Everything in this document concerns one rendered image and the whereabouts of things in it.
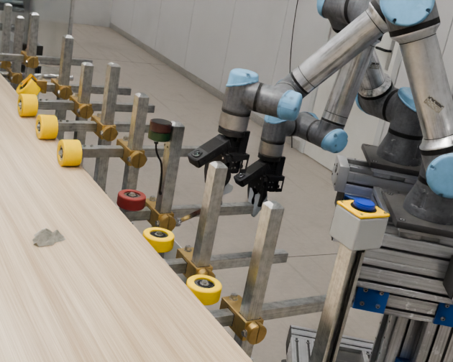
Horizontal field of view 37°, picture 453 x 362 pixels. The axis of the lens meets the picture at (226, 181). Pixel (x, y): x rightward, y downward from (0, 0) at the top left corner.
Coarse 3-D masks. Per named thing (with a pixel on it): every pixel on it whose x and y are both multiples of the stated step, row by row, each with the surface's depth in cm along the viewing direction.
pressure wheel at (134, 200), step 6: (120, 192) 191; (126, 192) 193; (132, 192) 192; (138, 192) 194; (120, 198) 189; (126, 198) 188; (132, 198) 189; (138, 198) 190; (144, 198) 191; (120, 204) 190; (126, 204) 189; (132, 204) 189; (138, 204) 189; (144, 204) 192; (132, 210) 190
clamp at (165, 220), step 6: (156, 198) 202; (150, 204) 197; (156, 210) 193; (150, 216) 196; (156, 216) 192; (162, 216) 191; (168, 216) 191; (150, 222) 196; (156, 222) 191; (162, 222) 190; (168, 222) 192; (174, 222) 192; (168, 228) 192
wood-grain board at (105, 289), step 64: (0, 128) 227; (0, 192) 178; (64, 192) 186; (0, 256) 147; (64, 256) 152; (128, 256) 157; (0, 320) 125; (64, 320) 129; (128, 320) 132; (192, 320) 137
